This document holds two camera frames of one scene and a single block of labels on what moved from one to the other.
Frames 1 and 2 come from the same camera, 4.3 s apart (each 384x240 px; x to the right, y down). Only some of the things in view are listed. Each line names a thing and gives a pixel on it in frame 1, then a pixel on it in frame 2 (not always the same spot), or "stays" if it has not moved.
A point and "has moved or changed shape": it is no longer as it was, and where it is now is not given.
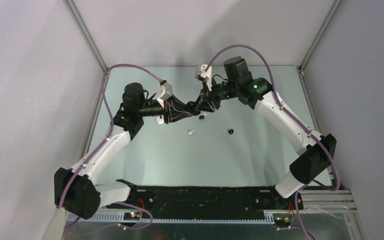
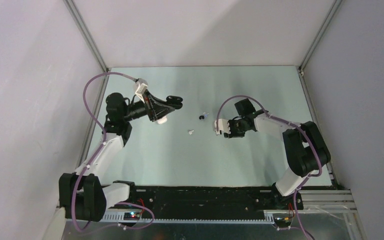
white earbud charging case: x=160 y=120 stays
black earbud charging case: x=190 y=107 has moved or changed shape
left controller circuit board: x=131 y=216 stays
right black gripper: x=211 y=96 to x=233 y=133
